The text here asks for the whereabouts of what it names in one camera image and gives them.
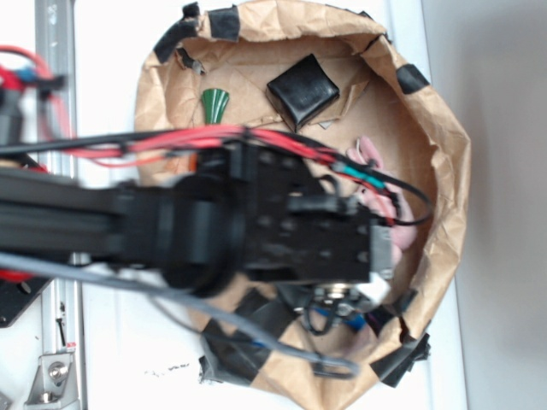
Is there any aluminium extrusion rail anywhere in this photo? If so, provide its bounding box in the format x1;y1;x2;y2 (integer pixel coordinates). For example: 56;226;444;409
33;0;89;410

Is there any brown paper bag bin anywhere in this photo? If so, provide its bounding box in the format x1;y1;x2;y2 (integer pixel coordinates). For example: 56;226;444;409
134;1;471;409

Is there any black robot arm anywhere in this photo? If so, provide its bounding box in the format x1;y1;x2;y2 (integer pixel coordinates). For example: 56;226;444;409
1;143;394;297

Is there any grey cable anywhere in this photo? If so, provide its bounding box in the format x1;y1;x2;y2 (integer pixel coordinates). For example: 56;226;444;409
0;251;361;380

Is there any orange plastic toy carrot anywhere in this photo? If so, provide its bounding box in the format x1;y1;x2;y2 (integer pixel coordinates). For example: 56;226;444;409
188;88;230;172

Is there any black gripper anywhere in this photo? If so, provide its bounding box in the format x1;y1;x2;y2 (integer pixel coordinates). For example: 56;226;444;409
237;145;393;285

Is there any blue plastic bottle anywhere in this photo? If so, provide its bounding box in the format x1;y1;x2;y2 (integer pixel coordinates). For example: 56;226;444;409
322;314;367;333

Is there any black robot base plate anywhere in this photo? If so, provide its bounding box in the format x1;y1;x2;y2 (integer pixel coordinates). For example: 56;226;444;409
0;153;52;329

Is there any metal corner bracket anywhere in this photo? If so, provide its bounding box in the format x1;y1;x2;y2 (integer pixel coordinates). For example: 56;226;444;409
24;353;80;409

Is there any red and black wire bundle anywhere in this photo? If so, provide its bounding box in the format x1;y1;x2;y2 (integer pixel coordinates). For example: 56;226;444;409
0;44;433;227

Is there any black square block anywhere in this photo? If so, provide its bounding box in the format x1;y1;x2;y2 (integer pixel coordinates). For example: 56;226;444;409
266;54;340;132

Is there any pink plush bunny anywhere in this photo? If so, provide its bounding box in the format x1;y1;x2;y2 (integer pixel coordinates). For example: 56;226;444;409
346;136;417;266

